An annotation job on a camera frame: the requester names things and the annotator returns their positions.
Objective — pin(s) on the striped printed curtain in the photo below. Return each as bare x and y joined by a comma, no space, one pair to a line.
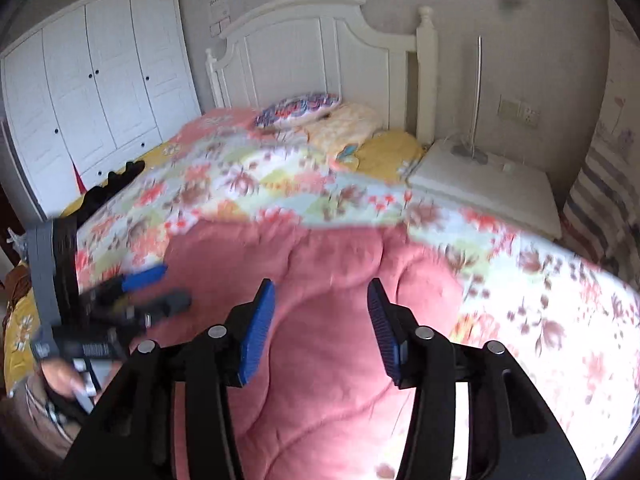
605,195

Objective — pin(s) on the person's left hand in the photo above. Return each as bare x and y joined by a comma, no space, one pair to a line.
57,377

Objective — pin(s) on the person's left forearm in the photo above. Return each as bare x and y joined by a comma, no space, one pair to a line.
30,420

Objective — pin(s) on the white nightstand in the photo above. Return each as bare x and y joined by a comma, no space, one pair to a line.
490,195

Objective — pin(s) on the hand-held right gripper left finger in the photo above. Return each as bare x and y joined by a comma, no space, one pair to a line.
257,330

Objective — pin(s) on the black cloth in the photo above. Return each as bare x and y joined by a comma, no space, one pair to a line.
112,185

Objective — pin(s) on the beige wall socket panel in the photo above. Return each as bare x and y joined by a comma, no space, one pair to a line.
519,112

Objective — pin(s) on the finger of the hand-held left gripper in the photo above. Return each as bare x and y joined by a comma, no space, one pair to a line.
145,276
172,302

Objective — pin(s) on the colourful patterned pillow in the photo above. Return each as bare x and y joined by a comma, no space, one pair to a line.
295,107

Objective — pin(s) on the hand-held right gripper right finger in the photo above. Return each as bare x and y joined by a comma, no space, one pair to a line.
385,330

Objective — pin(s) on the white desk lamp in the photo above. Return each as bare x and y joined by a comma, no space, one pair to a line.
477,90

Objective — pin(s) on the white wardrobe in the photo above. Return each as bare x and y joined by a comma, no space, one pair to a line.
100,75

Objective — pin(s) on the pink quilted comforter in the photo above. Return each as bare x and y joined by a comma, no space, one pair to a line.
320,285

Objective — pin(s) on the white wooden headboard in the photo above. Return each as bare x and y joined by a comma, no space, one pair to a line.
300,50

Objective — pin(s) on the wall switch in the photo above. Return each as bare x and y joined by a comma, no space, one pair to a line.
219,22

